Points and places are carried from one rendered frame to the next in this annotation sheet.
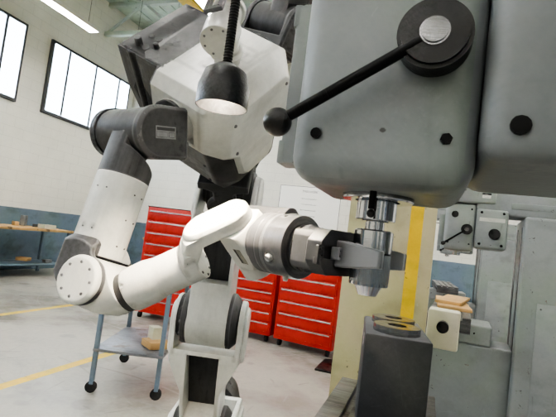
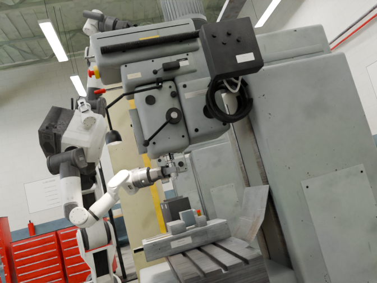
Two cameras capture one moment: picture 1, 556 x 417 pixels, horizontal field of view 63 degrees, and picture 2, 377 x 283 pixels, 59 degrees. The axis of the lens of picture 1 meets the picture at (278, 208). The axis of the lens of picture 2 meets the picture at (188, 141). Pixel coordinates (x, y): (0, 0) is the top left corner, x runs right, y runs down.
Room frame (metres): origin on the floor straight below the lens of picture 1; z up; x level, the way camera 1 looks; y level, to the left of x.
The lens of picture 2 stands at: (-0.84, 0.56, 1.14)
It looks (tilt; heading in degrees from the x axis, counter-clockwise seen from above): 7 degrees up; 330
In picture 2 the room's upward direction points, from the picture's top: 15 degrees counter-clockwise
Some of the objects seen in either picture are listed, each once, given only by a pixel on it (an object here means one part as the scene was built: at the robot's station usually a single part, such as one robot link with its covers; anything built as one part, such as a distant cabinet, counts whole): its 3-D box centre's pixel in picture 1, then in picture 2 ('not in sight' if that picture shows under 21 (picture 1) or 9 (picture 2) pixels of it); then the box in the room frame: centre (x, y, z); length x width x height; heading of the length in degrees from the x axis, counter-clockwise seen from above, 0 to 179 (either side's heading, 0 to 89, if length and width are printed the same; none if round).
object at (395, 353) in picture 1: (390, 371); (176, 215); (0.93, -0.27, 1.01); 0.22 x 0.12 x 0.20; 169
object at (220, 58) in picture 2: not in sight; (231, 48); (0.13, -0.30, 1.62); 0.20 x 0.09 x 0.21; 71
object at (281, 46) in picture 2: not in sight; (247, 63); (0.39, -0.59, 1.66); 0.80 x 0.23 x 0.20; 71
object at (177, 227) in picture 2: not in sight; (175, 227); (0.47, -0.03, 1.00); 0.15 x 0.06 x 0.04; 162
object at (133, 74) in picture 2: not in sight; (157, 77); (0.53, -0.16, 1.68); 0.34 x 0.24 x 0.10; 71
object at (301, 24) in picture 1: (304, 88); (137, 131); (0.58, -0.02, 1.45); 0.04 x 0.04 x 0.21; 71
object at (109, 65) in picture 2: not in sight; (145, 53); (0.54, -0.13, 1.81); 0.47 x 0.26 x 0.16; 71
